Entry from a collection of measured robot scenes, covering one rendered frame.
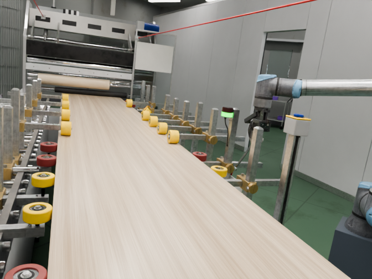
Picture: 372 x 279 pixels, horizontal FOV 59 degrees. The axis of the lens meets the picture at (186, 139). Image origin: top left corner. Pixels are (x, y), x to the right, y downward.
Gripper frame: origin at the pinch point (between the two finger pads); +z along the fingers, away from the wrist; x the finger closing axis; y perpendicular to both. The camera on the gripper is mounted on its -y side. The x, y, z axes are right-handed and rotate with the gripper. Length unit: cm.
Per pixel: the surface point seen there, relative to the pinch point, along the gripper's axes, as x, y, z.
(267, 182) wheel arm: 4.6, 11.4, 17.4
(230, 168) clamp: -7.7, -6.9, 15.6
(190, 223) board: -58, 61, 11
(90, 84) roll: -64, -266, -6
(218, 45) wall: 207, -502, -96
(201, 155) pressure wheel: -24.2, -11.3, 9.9
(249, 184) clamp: -9.7, 16.7, 16.2
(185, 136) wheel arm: -24.3, -38.2, 5.2
